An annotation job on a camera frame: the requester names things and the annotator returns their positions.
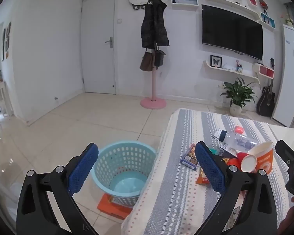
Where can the person's right hand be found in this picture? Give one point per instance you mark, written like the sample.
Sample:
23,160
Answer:
292,217

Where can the light blue plastic basket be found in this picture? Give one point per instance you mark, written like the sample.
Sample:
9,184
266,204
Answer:
127,188

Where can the table tennis paddle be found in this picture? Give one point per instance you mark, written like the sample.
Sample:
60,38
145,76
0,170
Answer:
263,4

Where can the black acoustic guitar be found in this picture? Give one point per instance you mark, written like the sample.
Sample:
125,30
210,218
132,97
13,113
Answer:
265,102

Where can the dark blue snack box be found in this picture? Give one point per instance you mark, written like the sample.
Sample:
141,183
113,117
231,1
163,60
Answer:
190,158

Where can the black handbag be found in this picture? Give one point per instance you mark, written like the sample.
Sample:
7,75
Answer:
159,57

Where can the green potted plant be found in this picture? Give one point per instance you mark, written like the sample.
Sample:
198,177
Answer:
237,95

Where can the striped grey white tablecloth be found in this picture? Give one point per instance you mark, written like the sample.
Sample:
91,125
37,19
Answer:
176,200

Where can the white curved lower shelf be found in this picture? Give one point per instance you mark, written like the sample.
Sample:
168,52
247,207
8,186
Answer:
225,70

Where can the black padded coat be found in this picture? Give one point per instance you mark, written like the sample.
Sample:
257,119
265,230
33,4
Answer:
154,24

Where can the orange flat box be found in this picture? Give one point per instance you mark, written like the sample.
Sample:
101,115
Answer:
107,206

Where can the black wall picture frames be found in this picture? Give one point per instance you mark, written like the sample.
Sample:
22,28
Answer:
6,41

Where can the clear plastic bottle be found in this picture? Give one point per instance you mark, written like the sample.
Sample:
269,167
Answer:
242,140

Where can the long white wavy shelf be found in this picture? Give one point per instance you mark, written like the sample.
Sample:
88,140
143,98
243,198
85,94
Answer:
231,5

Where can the blue white box shelf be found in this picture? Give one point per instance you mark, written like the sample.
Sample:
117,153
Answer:
183,1

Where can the small colourful figurine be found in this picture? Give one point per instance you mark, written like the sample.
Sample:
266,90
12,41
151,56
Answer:
239,67

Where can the white door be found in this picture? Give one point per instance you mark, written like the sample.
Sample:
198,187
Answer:
98,41

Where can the framed butterfly picture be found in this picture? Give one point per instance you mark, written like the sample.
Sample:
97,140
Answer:
216,61

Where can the black wrapper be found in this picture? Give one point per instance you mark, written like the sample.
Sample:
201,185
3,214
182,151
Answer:
227,153

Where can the red paper cup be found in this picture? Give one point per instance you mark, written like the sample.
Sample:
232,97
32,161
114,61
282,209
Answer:
248,162

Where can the large orange paper bowl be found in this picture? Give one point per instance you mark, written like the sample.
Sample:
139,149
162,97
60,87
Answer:
264,158

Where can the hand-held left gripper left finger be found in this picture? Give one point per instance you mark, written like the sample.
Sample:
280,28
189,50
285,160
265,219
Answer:
84,170

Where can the white refrigerator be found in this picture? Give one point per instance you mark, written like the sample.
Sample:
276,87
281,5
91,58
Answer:
288,78

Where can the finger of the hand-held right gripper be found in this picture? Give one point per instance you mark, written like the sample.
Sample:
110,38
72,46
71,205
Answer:
287,153

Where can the black flat television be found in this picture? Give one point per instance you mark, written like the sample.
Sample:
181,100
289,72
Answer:
231,31

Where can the pink cube wall box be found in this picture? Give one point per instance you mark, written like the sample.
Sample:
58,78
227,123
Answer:
253,1

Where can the white red box shelf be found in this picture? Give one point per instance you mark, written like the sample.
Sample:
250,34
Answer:
265,71

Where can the orange snack wrapper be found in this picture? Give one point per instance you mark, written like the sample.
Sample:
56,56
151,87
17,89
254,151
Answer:
201,176

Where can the small blue box shelf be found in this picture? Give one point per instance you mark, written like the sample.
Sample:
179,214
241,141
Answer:
268,20

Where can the brown handbag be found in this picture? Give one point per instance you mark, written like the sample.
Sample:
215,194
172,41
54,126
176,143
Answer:
145,62

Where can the green wrapper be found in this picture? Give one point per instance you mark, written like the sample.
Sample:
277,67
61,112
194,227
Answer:
213,151

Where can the orange paper cup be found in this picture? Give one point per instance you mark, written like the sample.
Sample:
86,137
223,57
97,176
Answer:
234,164

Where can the pink coat rack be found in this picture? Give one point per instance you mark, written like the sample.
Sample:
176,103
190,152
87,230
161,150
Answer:
153,102

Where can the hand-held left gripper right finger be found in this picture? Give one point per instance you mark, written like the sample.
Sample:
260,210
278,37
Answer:
210,170

